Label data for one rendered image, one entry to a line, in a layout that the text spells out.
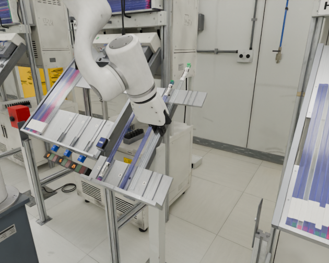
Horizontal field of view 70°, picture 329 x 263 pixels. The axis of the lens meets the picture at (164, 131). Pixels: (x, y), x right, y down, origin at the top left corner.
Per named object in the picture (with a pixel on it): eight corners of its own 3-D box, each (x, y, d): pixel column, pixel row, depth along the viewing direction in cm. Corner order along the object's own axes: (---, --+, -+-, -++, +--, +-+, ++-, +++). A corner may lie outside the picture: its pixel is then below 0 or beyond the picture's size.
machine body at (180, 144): (144, 238, 157) (141, 154, 136) (78, 201, 194) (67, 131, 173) (190, 191, 208) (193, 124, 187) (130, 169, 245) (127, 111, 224)
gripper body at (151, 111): (121, 98, 67) (135, 124, 75) (151, 102, 62) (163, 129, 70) (134, 81, 71) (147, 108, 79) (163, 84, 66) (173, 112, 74)
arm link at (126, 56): (133, 101, 61) (160, 81, 63) (111, 57, 51) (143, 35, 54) (117, 90, 66) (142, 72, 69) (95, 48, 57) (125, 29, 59)
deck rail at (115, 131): (104, 164, 113) (96, 158, 108) (101, 163, 114) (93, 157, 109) (165, 55, 137) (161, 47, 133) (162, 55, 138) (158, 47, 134)
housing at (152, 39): (160, 61, 138) (150, 42, 127) (102, 59, 164) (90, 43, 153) (166, 51, 141) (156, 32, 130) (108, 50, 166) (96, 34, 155)
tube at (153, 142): (188, 65, 90) (187, 63, 89) (191, 66, 89) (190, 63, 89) (130, 189, 71) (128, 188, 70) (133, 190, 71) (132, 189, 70)
